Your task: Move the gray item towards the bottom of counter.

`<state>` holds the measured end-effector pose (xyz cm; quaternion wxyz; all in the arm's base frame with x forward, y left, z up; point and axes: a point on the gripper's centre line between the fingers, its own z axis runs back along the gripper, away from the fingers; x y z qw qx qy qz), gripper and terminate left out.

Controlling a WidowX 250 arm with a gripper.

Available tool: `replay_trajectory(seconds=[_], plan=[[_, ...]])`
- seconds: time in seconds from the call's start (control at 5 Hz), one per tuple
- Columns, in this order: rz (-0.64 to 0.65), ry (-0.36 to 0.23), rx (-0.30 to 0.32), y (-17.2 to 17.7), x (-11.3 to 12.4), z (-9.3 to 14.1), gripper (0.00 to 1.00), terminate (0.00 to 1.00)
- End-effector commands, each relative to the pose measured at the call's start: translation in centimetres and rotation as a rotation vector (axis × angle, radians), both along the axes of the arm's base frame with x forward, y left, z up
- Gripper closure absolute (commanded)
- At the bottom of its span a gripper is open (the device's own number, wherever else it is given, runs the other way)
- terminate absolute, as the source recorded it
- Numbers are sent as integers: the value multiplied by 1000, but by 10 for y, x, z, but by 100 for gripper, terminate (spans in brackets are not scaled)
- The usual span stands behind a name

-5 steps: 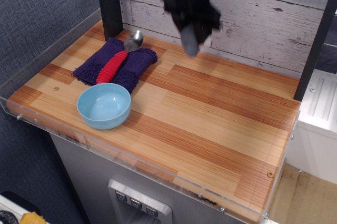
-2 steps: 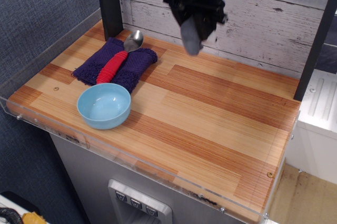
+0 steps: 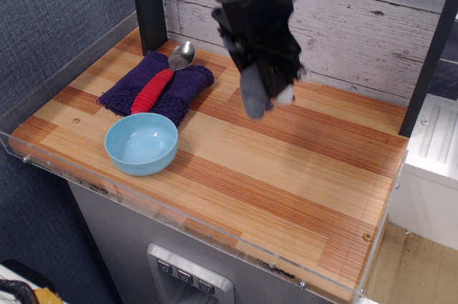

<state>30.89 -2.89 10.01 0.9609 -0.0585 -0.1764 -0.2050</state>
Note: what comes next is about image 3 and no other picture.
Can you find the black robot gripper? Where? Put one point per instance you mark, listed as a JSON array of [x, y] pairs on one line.
[[257, 35]]

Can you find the grey plush toy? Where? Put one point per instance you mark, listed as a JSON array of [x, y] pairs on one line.
[[256, 101]]

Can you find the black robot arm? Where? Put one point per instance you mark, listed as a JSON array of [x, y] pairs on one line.
[[256, 32]]

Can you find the purple folded cloth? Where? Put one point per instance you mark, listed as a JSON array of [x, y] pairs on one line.
[[174, 101]]

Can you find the light blue bowl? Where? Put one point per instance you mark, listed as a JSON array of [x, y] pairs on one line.
[[142, 144]]

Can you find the clear acrylic guard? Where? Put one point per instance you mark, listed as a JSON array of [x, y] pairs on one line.
[[294, 193]]

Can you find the white ribbed appliance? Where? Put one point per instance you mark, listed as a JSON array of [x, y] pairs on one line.
[[424, 200]]

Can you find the grey cabinet with dispenser panel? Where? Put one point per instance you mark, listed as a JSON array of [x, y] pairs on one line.
[[152, 261]]

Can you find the yellow object at corner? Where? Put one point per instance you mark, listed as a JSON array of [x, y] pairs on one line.
[[46, 296]]

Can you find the red handled metal spoon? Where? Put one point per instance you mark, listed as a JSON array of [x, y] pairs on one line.
[[182, 56]]

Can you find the black left post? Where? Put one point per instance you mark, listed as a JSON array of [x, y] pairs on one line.
[[151, 23]]

